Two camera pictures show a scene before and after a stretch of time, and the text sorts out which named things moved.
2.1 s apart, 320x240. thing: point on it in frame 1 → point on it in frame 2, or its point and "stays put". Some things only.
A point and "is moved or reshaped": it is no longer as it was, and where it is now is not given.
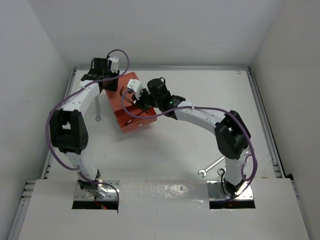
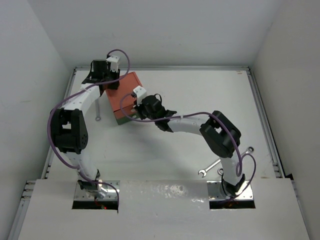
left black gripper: x=112 y=87 stays put
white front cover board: x=162 y=210 stays put
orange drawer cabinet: x=129 y=116 is moved or reshaped
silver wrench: x=98 y=118 stays put
